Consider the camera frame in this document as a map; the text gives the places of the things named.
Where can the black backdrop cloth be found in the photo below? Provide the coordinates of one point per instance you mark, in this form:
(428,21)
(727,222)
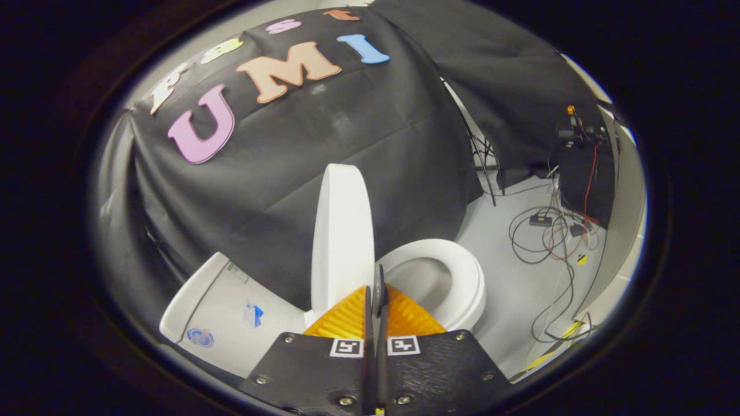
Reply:
(509,69)
(121,231)
(289,162)

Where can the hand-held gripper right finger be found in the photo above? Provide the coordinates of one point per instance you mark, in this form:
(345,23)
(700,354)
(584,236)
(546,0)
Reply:
(383,375)

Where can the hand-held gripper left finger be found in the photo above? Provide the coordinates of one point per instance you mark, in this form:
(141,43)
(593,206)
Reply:
(367,375)

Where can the orange-topped black device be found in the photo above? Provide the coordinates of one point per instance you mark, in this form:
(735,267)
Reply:
(571,115)

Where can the black tripod light stand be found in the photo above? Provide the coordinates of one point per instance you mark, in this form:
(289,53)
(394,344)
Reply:
(488,186)

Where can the white toilet seat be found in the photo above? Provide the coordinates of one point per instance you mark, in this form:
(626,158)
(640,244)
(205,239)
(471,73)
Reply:
(471,283)

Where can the white toilet tank lid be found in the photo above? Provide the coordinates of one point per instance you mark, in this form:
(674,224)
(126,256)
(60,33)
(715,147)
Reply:
(191,297)

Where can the white ceramic toilet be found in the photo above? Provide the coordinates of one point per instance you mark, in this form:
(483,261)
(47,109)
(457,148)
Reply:
(231,312)

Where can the black power adapter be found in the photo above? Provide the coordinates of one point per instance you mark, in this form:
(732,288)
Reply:
(540,220)

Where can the dark equipment stand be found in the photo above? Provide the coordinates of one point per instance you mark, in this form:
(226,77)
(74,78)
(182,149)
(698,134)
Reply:
(578,185)

